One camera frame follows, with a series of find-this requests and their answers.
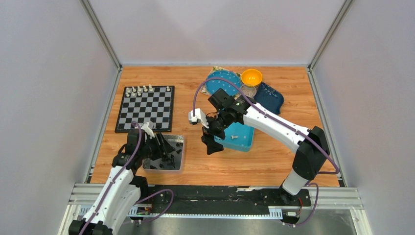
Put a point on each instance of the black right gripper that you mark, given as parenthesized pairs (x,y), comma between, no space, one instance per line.
(208,139)

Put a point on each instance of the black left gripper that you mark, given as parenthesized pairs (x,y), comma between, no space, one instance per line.
(162,149)

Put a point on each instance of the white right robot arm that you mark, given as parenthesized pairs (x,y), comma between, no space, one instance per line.
(309,145)

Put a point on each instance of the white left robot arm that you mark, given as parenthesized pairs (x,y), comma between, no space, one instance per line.
(123,188)

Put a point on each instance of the silver metal tray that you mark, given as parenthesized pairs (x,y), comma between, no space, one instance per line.
(178,142)

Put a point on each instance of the blue plastic bin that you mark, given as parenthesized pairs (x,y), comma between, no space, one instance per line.
(243,143)

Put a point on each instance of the black and white chessboard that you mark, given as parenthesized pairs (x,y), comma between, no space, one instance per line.
(156,106)

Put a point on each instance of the light blue dotted plate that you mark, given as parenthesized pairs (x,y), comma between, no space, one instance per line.
(231,77)

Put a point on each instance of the clear glass cup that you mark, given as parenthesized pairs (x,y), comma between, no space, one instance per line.
(248,91)

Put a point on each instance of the dark blue leaf plate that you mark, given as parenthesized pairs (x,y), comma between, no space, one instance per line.
(269,98)

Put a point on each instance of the yellow bowl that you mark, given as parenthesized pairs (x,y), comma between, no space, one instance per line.
(251,77)

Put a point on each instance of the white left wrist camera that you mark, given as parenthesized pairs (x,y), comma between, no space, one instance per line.
(147,127)

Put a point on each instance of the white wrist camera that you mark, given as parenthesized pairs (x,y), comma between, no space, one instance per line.
(198,116)
(147,127)

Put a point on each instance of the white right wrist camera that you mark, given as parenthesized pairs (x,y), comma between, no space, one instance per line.
(198,116)

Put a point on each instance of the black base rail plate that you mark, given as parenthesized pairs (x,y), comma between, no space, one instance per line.
(220,200)

